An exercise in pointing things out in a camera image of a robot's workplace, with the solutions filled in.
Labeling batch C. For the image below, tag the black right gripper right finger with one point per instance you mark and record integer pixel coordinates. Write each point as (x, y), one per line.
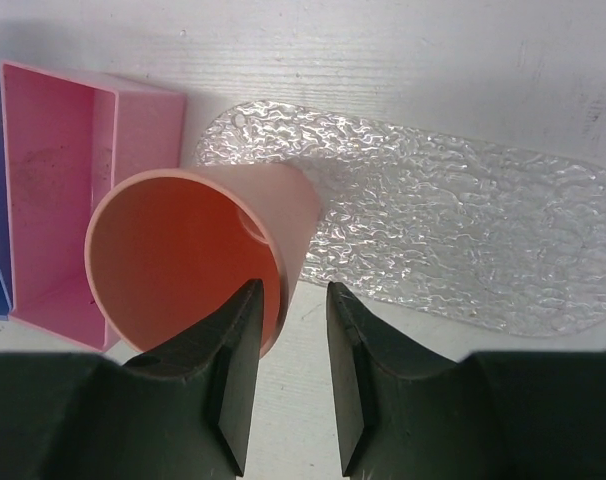
(405, 412)

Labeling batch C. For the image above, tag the clear textured oval tray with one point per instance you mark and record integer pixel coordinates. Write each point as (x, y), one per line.
(503, 238)

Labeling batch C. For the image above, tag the orange plastic cup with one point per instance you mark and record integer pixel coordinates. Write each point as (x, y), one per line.
(166, 248)

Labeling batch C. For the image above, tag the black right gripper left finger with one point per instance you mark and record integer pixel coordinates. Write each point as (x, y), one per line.
(181, 410)

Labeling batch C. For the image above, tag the pink drawer box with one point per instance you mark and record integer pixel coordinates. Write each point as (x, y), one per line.
(70, 137)

